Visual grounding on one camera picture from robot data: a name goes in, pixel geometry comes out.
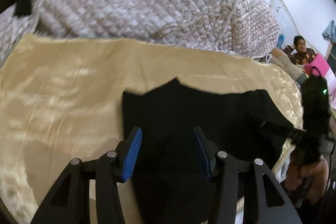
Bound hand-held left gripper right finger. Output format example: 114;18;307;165
194;126;303;224

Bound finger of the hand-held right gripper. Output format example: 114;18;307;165
259;121;306;141

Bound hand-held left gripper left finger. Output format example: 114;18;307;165
30;126;143;224

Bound black pants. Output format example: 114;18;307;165
122;77;297;224

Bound person's right hand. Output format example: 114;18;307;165
285;149;330;205

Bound pink cloth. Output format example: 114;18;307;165
305;53;332;78

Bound hanging blue cloth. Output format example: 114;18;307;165
322;20;336;44

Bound beige satin blanket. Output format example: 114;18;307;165
0;33;306;224

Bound white wall poster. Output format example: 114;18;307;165
269;0;300;39

